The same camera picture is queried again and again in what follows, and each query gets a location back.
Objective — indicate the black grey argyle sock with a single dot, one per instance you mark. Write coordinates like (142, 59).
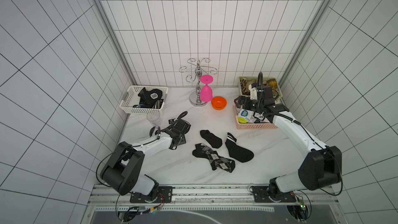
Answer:
(216, 161)

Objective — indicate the pink plastic goblet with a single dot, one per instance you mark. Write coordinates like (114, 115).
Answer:
(206, 91)

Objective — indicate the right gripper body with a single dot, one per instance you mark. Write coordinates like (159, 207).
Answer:
(243, 102)

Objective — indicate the black sock white logo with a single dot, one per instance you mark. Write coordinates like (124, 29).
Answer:
(148, 99)

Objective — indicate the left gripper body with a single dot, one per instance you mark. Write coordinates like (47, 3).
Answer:
(182, 141)

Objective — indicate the green plastic basket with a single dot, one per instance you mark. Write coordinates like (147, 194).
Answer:
(276, 94)

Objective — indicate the chrome cup holder stand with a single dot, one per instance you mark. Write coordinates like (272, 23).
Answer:
(200, 71)

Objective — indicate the tan beige sock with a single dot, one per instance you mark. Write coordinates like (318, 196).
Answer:
(244, 83)

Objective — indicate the yellow brown plaid sock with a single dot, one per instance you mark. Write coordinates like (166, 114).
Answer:
(273, 84)

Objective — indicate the aluminium rail frame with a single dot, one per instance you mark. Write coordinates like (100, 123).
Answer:
(229, 197)

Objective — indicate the black sock white stripes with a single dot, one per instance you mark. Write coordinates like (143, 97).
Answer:
(237, 152)

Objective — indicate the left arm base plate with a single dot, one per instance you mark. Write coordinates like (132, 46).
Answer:
(164, 194)

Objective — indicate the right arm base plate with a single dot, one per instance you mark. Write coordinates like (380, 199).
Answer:
(262, 194)

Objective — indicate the black white sock pile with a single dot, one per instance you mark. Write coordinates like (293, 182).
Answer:
(213, 140)

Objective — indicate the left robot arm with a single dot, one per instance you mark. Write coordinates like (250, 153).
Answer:
(122, 170)

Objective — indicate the clear drinking glass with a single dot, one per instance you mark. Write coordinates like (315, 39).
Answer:
(155, 118)

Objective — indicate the white plastic basket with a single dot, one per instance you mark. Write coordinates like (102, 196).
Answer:
(130, 104)

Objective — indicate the pink plastic basket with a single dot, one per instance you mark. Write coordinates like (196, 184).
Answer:
(257, 121)

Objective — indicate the orange plastic bowl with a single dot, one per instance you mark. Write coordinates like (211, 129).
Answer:
(219, 103)

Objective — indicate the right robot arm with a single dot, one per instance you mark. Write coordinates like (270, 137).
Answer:
(322, 164)

